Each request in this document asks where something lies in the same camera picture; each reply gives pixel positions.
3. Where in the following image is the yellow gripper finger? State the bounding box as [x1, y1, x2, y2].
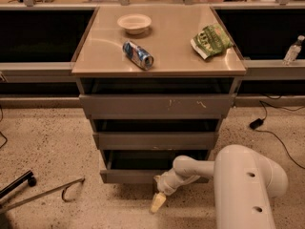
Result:
[150, 192, 166, 214]

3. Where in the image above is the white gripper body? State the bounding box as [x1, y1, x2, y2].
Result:
[154, 169, 200, 196]

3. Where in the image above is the grey bottom drawer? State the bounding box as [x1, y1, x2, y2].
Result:
[100, 150, 210, 184]

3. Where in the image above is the grey drawer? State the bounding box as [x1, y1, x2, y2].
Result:
[75, 77, 240, 120]
[91, 118, 221, 151]
[100, 150, 210, 184]

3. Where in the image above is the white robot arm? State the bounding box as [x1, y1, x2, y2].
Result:
[151, 144, 288, 229]

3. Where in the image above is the grey middle drawer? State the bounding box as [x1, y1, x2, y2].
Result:
[91, 118, 221, 151]

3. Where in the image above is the grey drawer cabinet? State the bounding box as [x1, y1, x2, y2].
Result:
[71, 4, 248, 167]

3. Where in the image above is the grey top drawer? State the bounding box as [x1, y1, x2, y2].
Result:
[75, 77, 240, 120]

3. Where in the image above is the metal rod with hook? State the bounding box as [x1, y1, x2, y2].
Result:
[0, 177, 86, 215]

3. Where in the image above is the blue silver soda can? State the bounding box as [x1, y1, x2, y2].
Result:
[122, 41, 153, 71]

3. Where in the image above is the black chair leg with caster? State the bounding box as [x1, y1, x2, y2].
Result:
[0, 171, 37, 198]

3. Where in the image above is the green chip bag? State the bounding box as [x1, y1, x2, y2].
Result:
[191, 24, 234, 60]

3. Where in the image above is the white bowl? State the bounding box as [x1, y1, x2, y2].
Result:
[117, 13, 152, 35]

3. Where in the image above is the clear plastic water bottle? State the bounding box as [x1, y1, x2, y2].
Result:
[283, 35, 305, 65]

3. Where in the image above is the black power adapter with cable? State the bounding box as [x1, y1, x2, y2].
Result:
[249, 100, 305, 170]

